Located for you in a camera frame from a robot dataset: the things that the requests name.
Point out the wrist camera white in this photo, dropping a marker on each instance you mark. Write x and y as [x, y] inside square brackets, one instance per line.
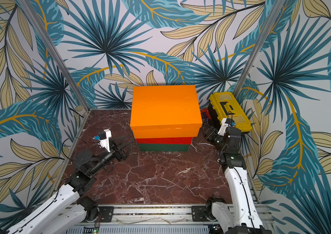
[226, 123]
[103, 139]

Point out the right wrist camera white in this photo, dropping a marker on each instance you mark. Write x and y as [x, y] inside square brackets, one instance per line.
[226, 123]

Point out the front aluminium rail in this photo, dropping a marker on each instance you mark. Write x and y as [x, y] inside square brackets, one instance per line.
[167, 214]

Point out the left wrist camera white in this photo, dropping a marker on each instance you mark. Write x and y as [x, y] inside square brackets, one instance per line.
[103, 139]

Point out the right aluminium frame post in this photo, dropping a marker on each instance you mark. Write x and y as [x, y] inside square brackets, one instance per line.
[275, 10]

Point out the orange shoebox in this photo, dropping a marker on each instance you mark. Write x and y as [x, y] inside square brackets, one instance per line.
[165, 111]

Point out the red shoebox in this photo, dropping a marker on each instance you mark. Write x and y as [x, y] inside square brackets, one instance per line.
[167, 140]

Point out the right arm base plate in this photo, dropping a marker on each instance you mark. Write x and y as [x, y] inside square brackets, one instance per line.
[200, 213]

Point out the yellow black toolbox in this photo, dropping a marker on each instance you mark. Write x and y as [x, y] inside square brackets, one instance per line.
[224, 105]

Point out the aluminium frame post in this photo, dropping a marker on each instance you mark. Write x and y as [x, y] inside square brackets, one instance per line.
[275, 10]
[49, 45]

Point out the green shoebox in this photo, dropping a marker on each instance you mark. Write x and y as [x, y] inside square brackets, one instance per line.
[163, 147]

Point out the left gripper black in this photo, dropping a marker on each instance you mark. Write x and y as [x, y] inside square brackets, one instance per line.
[121, 156]

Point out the red handled tool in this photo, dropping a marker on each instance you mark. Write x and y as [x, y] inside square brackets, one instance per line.
[205, 114]

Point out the left aluminium frame post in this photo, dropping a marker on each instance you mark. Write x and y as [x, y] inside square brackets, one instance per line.
[49, 45]

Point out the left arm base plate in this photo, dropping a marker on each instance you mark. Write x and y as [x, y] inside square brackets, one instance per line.
[105, 214]

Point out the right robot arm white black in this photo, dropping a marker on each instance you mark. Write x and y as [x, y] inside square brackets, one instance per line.
[244, 218]

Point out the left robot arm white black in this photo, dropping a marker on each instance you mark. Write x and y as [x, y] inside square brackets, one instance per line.
[69, 206]

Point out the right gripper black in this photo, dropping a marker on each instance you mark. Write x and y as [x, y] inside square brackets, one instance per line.
[215, 137]

